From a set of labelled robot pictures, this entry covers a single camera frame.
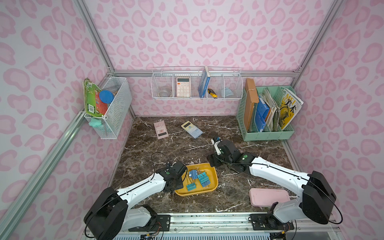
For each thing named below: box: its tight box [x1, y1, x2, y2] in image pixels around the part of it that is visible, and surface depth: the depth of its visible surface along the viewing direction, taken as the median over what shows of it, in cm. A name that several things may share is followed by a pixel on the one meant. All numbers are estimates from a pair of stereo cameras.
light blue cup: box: [225, 87, 233, 97], surface depth 103 cm
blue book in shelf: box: [198, 66, 211, 98], surface depth 88 cm
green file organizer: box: [236, 85, 296, 142], surface depth 102 cm
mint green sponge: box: [88, 117, 102, 128], surface depth 65 cm
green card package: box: [83, 78, 109, 117], surface depth 72 cm
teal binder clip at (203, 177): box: [197, 171, 210, 184], surface depth 86 cm
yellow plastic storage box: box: [175, 163, 219, 197], surface depth 87 cm
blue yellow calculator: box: [180, 120, 204, 139], surface depth 112 cm
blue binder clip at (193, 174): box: [188, 169, 198, 180], surface depth 88 cm
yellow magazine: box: [279, 86, 304, 131], surface depth 100 cm
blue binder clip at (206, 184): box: [201, 180, 211, 188], surface depth 85 cm
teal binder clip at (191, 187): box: [186, 182, 197, 192], surface depth 85 cm
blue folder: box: [254, 95, 270, 133], surface depth 99 cm
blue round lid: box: [99, 90, 114, 104], surface depth 76 cm
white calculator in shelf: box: [176, 77, 191, 98], surface depth 96 cm
